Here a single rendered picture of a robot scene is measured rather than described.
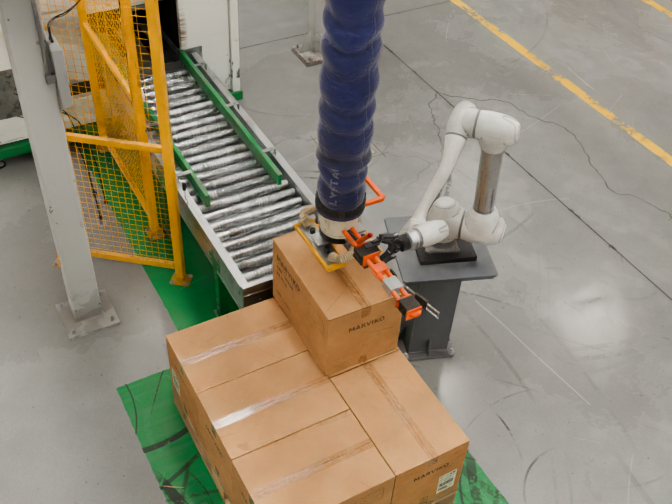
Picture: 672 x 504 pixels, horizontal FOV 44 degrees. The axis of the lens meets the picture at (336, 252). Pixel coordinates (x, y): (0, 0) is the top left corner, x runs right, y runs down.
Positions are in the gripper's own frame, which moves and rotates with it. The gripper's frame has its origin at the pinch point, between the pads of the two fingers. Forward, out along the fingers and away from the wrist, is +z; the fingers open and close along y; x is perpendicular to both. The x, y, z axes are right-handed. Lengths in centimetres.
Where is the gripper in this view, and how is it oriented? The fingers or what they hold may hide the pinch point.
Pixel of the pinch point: (367, 255)
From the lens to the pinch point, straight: 361.3
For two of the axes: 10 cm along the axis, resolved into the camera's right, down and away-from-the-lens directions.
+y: -0.5, 7.3, 6.8
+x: -4.8, -6.2, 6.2
